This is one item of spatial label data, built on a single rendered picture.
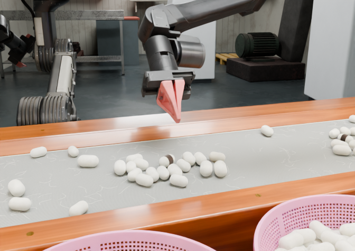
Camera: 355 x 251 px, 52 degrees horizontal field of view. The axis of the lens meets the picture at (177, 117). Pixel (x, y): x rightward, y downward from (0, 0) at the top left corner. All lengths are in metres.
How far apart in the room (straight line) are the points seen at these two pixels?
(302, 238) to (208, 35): 4.69
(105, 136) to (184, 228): 0.37
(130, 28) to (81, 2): 2.10
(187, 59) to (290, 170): 0.31
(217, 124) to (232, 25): 8.26
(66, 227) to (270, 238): 0.25
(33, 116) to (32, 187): 0.37
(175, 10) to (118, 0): 7.85
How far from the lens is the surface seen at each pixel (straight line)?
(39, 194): 0.62
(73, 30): 8.76
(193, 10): 0.89
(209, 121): 0.86
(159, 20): 0.80
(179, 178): 0.59
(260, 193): 0.54
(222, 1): 0.96
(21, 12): 5.97
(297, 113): 0.97
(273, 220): 0.50
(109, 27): 6.92
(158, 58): 0.74
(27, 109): 0.99
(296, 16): 5.67
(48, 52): 1.22
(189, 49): 0.79
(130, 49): 6.95
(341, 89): 3.71
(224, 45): 9.06
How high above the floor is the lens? 1.02
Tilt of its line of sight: 17 degrees down
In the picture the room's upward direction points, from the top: straight up
